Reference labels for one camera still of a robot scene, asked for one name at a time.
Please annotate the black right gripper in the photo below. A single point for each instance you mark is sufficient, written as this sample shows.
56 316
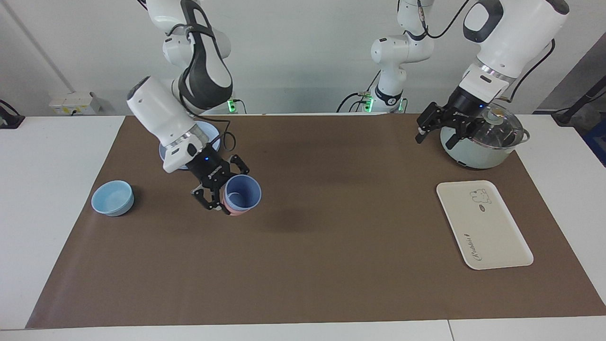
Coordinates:
208 166

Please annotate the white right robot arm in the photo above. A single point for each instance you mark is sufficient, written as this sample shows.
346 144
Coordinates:
161 113

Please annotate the white power strip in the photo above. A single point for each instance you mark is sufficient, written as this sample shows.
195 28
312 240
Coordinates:
71 103

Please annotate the pale blue plate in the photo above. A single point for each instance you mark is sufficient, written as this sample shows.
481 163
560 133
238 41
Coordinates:
213 130

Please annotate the blue plastic cup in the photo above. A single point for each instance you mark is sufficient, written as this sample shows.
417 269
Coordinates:
244 192

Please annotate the black stand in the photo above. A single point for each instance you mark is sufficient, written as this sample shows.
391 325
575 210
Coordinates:
575 106

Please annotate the pink plastic cup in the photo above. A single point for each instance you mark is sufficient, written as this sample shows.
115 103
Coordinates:
235 212

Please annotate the mint green cooking pot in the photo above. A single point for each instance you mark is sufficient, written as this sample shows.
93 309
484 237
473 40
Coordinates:
473 154

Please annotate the brown table mat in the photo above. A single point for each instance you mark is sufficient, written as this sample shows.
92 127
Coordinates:
331 246

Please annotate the black table clamp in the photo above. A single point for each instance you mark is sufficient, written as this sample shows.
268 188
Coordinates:
10 121

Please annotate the cream tray with rabbit print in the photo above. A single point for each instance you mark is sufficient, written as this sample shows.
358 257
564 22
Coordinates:
483 227

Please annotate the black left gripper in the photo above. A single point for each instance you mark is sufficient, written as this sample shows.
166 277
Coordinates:
464 108

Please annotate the glass pot lid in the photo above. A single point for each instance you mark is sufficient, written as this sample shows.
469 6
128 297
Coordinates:
502 130

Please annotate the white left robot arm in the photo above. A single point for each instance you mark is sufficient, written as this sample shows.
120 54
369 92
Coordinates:
516 33

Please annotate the light blue bowl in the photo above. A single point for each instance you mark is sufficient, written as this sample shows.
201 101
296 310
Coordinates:
112 199

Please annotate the blue crate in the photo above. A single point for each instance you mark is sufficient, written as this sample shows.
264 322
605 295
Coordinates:
597 144

